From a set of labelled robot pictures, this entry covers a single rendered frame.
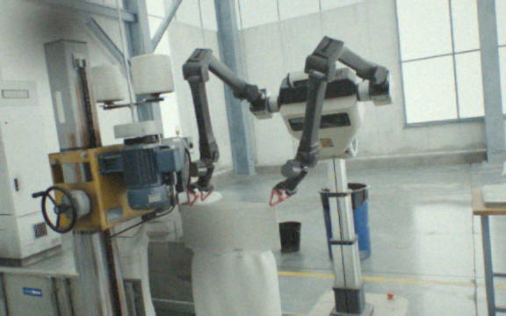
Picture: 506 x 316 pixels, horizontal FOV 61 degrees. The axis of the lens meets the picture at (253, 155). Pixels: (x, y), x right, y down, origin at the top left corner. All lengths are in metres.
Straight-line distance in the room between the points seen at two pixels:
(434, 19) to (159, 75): 8.34
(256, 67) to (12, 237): 6.92
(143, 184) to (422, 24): 8.55
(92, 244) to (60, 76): 0.65
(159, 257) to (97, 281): 0.85
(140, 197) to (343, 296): 1.27
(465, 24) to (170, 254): 8.12
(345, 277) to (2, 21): 5.53
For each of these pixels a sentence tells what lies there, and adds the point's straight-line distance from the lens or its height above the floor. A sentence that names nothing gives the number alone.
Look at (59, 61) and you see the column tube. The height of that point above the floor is 1.68.
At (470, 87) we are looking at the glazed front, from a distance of 9.61.
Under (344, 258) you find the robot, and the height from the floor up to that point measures 0.60.
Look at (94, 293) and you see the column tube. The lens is 1.90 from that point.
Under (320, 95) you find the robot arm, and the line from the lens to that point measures 1.60.
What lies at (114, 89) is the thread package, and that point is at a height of 1.57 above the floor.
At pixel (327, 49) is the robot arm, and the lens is 1.56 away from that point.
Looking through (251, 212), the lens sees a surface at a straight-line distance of 1.86.
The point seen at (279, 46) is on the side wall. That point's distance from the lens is 10.49.
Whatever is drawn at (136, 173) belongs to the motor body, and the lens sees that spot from 1.67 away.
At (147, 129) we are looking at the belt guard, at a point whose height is 1.39.
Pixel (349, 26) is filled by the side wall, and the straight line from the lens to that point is 10.02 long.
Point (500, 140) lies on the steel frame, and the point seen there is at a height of 0.45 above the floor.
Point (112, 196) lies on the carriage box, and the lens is 1.79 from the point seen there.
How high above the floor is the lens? 1.38
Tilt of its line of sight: 5 degrees down
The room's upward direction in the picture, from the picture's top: 7 degrees counter-clockwise
